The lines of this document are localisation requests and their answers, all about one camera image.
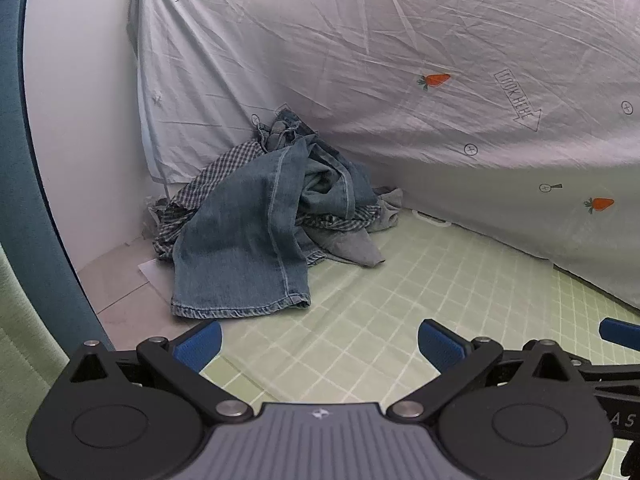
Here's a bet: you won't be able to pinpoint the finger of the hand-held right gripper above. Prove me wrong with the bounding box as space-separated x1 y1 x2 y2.
570 317 640 393

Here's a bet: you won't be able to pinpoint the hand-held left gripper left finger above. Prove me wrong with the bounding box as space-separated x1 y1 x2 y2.
67 320 254 424

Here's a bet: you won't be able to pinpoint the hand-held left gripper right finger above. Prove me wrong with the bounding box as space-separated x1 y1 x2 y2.
387 318 581 424

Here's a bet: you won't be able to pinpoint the blue denim jeans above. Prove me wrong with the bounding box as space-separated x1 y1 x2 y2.
170 107 382 320

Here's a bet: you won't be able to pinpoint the green checked sheet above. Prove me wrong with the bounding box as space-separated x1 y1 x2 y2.
197 207 640 406

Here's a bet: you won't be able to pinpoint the white paper sheet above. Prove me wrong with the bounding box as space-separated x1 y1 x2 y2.
137 257 177 303

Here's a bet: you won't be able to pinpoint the white loop tag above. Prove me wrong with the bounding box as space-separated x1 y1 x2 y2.
412 209 454 229

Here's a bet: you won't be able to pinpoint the grey garment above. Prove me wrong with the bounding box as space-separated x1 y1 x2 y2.
300 187 405 268

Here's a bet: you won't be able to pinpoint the blue plaid shirt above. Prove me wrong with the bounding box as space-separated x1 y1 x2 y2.
150 141 382 262

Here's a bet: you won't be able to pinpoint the carrot print bed sheet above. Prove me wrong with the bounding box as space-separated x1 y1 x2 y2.
127 0 640 311

